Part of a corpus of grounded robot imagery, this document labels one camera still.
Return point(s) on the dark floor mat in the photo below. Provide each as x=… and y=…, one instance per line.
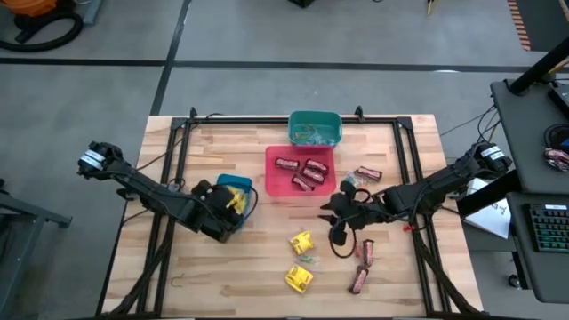
x=549, y=22

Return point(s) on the black backlit keyboard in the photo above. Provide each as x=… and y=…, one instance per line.
x=551, y=227

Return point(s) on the grey desk top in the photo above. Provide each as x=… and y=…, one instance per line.
x=547, y=271
x=524, y=133

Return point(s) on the black aluminium table frame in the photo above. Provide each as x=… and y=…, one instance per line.
x=284, y=120

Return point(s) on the blue plastic bin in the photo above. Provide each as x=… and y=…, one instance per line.
x=235, y=180

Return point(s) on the pink brown candy wrappers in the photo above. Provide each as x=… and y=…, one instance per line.
x=558, y=159

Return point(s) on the black caster wheel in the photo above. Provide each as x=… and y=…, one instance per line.
x=514, y=281

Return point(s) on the black floor object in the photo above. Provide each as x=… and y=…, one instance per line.
x=302, y=2

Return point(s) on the grey metal stand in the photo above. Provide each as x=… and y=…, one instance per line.
x=26, y=213

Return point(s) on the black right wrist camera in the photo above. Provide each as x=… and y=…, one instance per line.
x=338, y=234

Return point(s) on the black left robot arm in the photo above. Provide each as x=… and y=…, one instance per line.
x=146, y=195

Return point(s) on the white paper sheet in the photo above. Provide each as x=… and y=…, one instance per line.
x=491, y=222

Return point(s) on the thin wooden pole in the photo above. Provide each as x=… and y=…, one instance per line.
x=431, y=6

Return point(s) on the small red clip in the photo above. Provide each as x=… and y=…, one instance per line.
x=406, y=229

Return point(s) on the green plastic bin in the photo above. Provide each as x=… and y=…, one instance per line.
x=314, y=117

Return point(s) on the pink plastic bin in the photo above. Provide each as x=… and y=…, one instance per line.
x=278, y=186

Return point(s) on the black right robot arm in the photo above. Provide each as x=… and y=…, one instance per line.
x=435, y=186

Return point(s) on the brown pink chocolate bar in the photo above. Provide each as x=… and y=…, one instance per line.
x=303, y=182
x=358, y=280
x=286, y=163
x=368, y=173
x=368, y=252
x=316, y=165
x=313, y=174

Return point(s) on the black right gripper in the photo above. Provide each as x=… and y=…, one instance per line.
x=362, y=211

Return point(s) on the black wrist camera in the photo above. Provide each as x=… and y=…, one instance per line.
x=204, y=187
x=338, y=234

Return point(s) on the clear red candy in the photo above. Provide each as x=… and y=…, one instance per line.
x=358, y=251

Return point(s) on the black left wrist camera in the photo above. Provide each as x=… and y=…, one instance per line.
x=204, y=187

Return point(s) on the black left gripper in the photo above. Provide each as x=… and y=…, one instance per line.
x=222, y=204

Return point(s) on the orange black striped strip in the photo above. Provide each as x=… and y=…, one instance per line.
x=520, y=26

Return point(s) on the orange vacuum cleaner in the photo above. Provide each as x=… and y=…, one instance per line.
x=26, y=5

